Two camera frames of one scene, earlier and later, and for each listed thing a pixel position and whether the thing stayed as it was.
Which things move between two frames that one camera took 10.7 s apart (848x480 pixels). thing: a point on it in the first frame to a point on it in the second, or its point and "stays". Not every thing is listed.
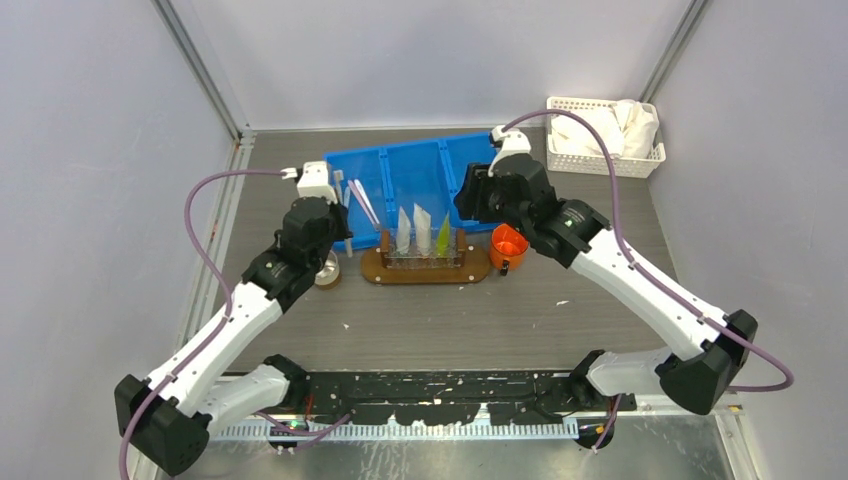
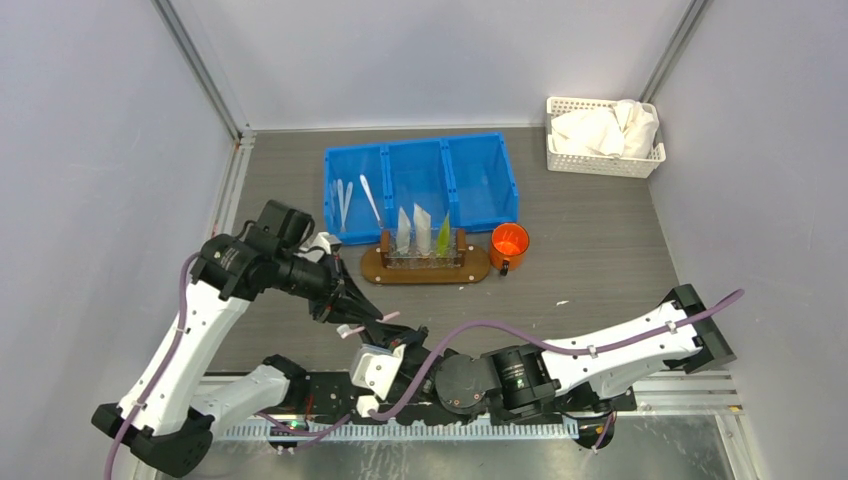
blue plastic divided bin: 374,181 stays
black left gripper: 339,212 to 339,282
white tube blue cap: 403,233 stays
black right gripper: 473,192 to 410,337
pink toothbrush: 361,202 to 344,330
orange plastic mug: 508,247 stays
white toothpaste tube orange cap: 423,230 stays
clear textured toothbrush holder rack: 423,248 stays
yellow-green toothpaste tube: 443,239 stays
